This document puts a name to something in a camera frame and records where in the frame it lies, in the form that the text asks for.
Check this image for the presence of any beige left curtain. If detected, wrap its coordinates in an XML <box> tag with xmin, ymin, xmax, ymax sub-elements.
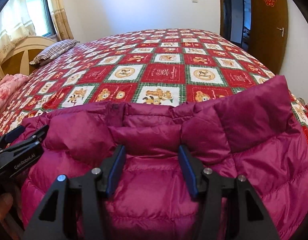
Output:
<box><xmin>0</xmin><ymin>0</ymin><xmax>36</xmax><ymax>80</ymax></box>

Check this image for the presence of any beige right curtain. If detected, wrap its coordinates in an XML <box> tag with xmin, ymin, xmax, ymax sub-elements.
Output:
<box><xmin>47</xmin><ymin>0</ymin><xmax>74</xmax><ymax>41</ymax></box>

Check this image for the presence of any magenta puffer jacket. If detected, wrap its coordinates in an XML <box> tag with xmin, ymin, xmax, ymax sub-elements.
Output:
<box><xmin>21</xmin><ymin>76</ymin><xmax>308</xmax><ymax>239</ymax></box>

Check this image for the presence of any red patterned bed quilt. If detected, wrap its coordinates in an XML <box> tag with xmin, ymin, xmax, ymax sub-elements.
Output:
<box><xmin>0</xmin><ymin>28</ymin><xmax>308</xmax><ymax>160</ymax></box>

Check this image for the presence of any beige curtain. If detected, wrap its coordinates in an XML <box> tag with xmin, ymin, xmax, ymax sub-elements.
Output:
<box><xmin>0</xmin><ymin>0</ymin><xmax>36</xmax><ymax>80</ymax></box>
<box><xmin>47</xmin><ymin>0</ymin><xmax>74</xmax><ymax>41</ymax></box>

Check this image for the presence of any brown door frame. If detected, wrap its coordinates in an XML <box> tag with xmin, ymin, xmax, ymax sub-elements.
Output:
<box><xmin>219</xmin><ymin>0</ymin><xmax>224</xmax><ymax>37</ymax></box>

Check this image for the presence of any window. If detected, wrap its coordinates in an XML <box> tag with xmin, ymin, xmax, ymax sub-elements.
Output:
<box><xmin>26</xmin><ymin>0</ymin><xmax>56</xmax><ymax>37</ymax></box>

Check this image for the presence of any cream wooden headboard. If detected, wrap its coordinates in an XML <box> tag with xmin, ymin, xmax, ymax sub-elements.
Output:
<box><xmin>0</xmin><ymin>36</ymin><xmax>56</xmax><ymax>81</ymax></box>

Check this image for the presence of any metal door handle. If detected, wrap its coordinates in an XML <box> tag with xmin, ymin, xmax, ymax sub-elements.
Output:
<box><xmin>277</xmin><ymin>27</ymin><xmax>285</xmax><ymax>37</ymax></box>

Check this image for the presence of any pink floral folded blanket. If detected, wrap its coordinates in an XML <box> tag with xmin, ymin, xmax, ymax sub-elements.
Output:
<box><xmin>0</xmin><ymin>74</ymin><xmax>29</xmax><ymax>113</ymax></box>

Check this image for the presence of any brown wooden door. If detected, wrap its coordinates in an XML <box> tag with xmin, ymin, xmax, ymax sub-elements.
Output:
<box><xmin>248</xmin><ymin>0</ymin><xmax>288</xmax><ymax>74</ymax></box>

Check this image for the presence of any striped pillow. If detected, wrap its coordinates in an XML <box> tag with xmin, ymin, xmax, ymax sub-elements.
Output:
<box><xmin>29</xmin><ymin>39</ymin><xmax>79</xmax><ymax>66</ymax></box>

